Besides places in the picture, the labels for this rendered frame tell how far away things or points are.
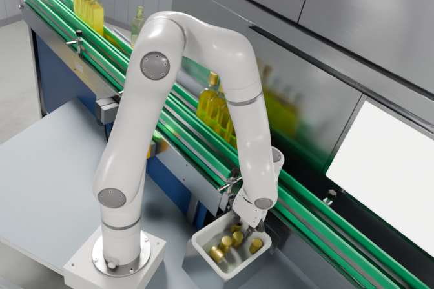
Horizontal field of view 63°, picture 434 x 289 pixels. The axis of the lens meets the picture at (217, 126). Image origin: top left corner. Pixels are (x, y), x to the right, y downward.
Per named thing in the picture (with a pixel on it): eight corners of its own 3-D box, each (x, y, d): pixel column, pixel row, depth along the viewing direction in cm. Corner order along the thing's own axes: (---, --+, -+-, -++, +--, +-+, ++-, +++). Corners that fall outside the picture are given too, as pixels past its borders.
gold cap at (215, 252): (216, 266, 112) (207, 255, 114) (225, 259, 114) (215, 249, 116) (219, 259, 110) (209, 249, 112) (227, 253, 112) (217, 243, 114)
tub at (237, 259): (267, 256, 120) (275, 241, 115) (220, 296, 106) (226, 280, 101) (232, 220, 129) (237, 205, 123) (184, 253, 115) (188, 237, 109)
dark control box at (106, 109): (119, 120, 161) (120, 105, 156) (103, 126, 156) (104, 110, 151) (110, 111, 166) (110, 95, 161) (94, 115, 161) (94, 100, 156)
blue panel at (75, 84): (230, 212, 154) (240, 184, 143) (200, 232, 143) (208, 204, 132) (65, 49, 234) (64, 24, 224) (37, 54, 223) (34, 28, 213)
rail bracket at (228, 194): (252, 186, 126) (261, 160, 118) (217, 207, 115) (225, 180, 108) (245, 180, 127) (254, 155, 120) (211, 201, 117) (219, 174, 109)
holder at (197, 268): (270, 260, 128) (283, 235, 119) (215, 308, 111) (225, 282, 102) (237, 228, 137) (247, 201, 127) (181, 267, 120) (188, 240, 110)
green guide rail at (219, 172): (226, 188, 123) (231, 171, 118) (224, 189, 122) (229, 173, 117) (26, -1, 211) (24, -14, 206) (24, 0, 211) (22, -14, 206)
